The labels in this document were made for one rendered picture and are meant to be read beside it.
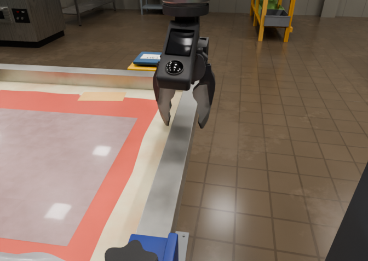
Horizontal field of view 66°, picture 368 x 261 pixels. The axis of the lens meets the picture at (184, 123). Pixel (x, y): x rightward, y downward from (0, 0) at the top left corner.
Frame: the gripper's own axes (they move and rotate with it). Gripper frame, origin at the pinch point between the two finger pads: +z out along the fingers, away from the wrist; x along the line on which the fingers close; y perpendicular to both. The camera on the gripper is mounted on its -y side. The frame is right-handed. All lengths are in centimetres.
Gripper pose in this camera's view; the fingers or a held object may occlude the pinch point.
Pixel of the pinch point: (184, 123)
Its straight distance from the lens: 51.4
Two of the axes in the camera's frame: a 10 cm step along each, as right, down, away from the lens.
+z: 0.0, 8.5, 5.2
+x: -9.9, -0.7, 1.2
